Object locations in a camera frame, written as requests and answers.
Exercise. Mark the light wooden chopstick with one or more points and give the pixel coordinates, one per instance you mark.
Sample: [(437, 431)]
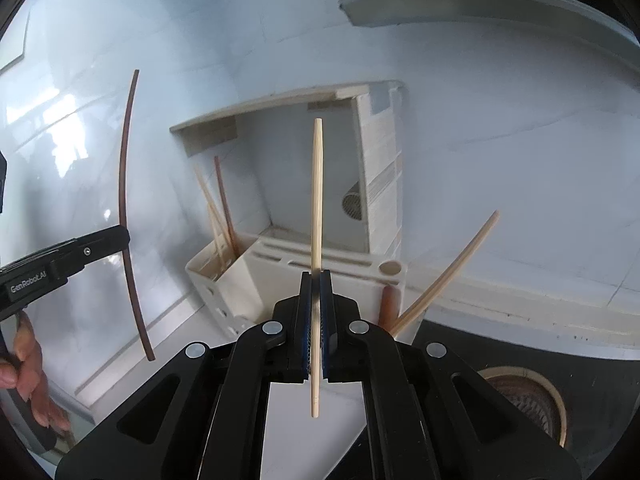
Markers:
[(317, 200), (465, 255), (201, 182), (210, 212)]

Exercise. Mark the round metal vent grille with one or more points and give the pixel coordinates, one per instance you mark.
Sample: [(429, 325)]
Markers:
[(352, 202)]

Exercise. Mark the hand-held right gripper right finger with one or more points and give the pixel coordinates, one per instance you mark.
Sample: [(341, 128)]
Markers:
[(326, 325)]

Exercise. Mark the white utensil holder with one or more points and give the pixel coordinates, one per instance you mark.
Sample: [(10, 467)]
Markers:
[(235, 285)]

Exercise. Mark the dark brown wooden chopstick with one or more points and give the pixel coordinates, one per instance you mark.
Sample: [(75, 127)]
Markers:
[(225, 205), (120, 185), (390, 307)]

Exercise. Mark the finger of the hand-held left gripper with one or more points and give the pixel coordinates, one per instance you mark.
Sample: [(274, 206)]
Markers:
[(100, 247)]

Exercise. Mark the person's left hand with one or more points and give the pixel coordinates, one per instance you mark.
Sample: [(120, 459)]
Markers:
[(30, 375)]

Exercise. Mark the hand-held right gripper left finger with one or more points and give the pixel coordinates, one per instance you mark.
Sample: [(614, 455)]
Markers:
[(306, 320)]

